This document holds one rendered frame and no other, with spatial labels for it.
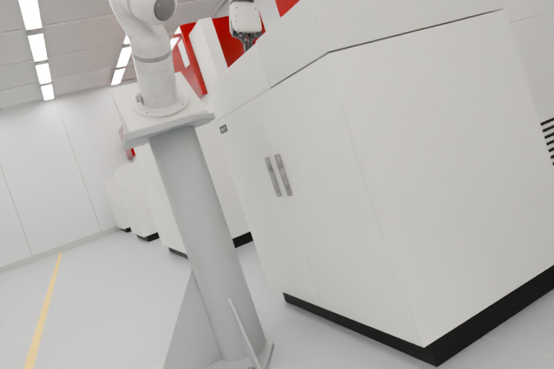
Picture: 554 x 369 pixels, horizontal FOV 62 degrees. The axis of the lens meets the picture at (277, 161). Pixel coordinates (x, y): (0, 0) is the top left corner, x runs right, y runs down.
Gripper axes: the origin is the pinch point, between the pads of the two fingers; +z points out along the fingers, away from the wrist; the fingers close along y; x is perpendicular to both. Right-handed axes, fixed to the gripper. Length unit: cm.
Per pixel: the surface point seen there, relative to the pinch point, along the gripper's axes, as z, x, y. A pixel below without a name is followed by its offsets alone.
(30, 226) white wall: 66, -796, 129
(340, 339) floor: 97, 10, -14
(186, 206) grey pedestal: 49, -9, 25
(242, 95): 14.1, -7.0, 1.5
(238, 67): 5.5, -2.8, 3.3
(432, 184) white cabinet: 51, 50, -24
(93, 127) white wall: -105, -796, 6
